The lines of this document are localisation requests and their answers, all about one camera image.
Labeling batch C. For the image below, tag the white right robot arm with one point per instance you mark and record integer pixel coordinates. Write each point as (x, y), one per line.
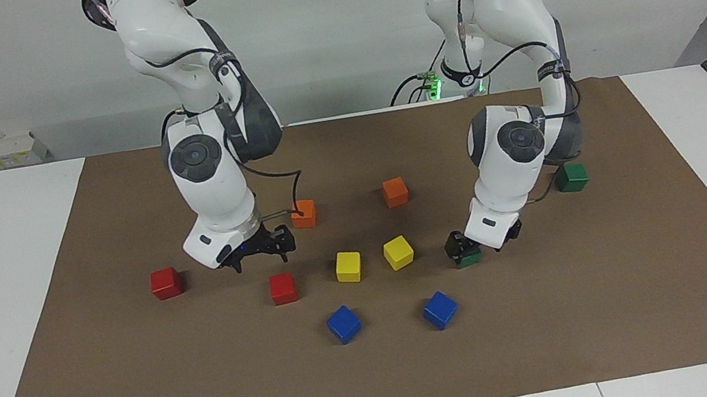
(212, 191)

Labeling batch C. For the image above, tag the brown paper table mat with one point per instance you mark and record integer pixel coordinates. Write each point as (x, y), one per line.
(213, 387)

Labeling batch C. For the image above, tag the green wooden cube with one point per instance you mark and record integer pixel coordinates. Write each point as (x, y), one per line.
(472, 260)
(572, 177)

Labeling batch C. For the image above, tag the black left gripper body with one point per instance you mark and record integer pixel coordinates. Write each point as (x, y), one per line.
(457, 243)

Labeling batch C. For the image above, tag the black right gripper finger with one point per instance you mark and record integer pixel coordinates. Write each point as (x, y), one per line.
(238, 266)
(284, 253)

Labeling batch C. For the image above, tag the orange wooden cube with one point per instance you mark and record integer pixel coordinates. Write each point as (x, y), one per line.
(305, 214)
(395, 193)

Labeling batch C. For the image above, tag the blue wooden cube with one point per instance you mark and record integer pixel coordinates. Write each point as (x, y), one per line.
(440, 310)
(344, 324)

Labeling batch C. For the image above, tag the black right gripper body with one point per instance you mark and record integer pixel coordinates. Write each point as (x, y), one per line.
(265, 241)

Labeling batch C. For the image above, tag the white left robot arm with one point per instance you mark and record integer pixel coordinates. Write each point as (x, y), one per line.
(503, 169)

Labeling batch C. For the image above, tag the red wooden cube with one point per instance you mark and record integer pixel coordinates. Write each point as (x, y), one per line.
(166, 283)
(283, 289)

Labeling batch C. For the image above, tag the yellow wooden cube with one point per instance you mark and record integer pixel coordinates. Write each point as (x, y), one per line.
(399, 252)
(348, 267)

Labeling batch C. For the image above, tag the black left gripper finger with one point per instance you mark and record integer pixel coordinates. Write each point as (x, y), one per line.
(456, 257)

